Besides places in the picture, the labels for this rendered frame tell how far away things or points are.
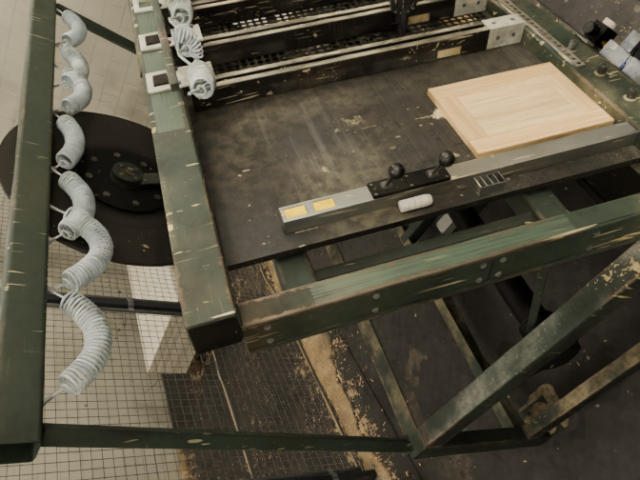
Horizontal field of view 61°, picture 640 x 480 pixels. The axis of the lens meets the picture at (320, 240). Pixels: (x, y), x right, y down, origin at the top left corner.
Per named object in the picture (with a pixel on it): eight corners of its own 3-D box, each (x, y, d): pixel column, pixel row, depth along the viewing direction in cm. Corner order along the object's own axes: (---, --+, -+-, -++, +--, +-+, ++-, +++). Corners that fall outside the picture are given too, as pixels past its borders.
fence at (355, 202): (632, 144, 142) (639, 131, 139) (285, 233, 127) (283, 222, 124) (620, 132, 145) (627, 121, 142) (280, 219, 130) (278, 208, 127)
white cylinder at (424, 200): (402, 215, 129) (432, 207, 130) (403, 206, 127) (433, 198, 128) (397, 207, 131) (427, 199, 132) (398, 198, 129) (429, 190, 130)
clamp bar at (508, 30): (523, 45, 176) (543, -30, 157) (158, 124, 156) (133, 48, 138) (508, 30, 182) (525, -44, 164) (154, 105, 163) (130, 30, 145)
